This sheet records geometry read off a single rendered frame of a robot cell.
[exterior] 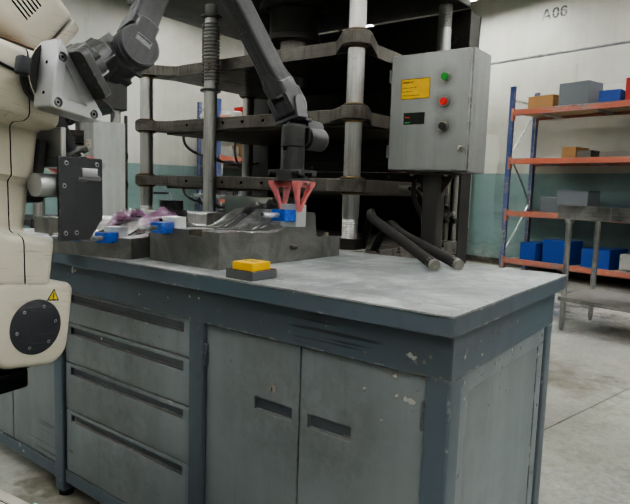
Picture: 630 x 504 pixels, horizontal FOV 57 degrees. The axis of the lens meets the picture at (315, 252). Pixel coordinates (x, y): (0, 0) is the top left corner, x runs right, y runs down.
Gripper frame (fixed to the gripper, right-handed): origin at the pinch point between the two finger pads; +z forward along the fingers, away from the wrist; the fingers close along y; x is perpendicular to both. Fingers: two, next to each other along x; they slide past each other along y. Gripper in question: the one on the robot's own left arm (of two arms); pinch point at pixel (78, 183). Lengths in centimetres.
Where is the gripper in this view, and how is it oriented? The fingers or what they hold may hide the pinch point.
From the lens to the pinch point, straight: 166.0
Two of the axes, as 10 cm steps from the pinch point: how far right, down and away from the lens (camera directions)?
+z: 1.8, 8.6, 4.7
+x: -4.6, 5.0, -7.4
